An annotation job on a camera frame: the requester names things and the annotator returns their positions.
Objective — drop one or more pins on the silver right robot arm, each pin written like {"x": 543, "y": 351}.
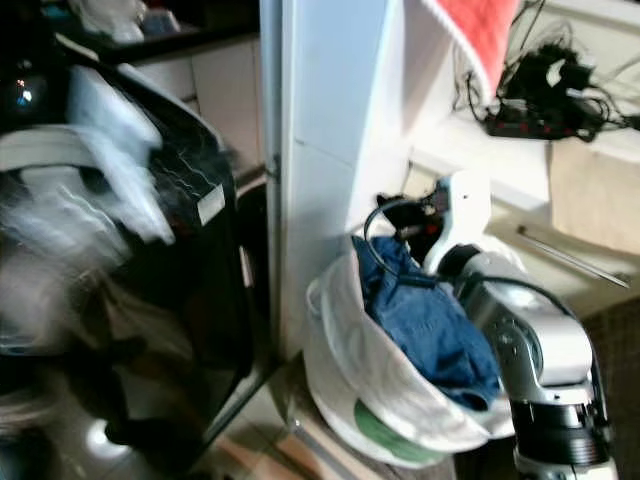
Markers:
{"x": 545, "y": 350}

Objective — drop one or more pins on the blue denim jeans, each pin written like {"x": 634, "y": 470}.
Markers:
{"x": 430, "y": 325}

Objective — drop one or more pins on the brown woven mat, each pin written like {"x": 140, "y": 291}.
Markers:
{"x": 615, "y": 350}

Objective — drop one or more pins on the beige board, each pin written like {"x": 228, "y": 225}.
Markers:
{"x": 595, "y": 195}

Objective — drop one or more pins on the black washer door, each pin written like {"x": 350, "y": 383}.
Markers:
{"x": 210, "y": 300}

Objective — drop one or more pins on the red quilted cloth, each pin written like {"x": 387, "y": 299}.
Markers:
{"x": 485, "y": 30}

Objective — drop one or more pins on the white laundry bag green print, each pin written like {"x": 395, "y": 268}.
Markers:
{"x": 345, "y": 350}

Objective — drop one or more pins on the cream cabinet front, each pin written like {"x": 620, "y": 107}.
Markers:
{"x": 220, "y": 90}

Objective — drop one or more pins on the thin metal rod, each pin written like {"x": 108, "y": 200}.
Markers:
{"x": 575, "y": 258}

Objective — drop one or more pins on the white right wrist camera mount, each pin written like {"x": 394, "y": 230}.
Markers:
{"x": 460, "y": 215}

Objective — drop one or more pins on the black washing machine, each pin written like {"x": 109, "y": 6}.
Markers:
{"x": 42, "y": 118}

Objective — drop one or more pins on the white plastic bag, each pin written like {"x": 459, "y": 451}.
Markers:
{"x": 112, "y": 18}

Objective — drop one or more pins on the white garment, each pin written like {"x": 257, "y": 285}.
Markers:
{"x": 120, "y": 140}

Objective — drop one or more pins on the white cabinet side panel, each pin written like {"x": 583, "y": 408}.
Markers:
{"x": 325, "y": 110}

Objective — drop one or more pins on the black power strip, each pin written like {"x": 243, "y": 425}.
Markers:
{"x": 525, "y": 124}

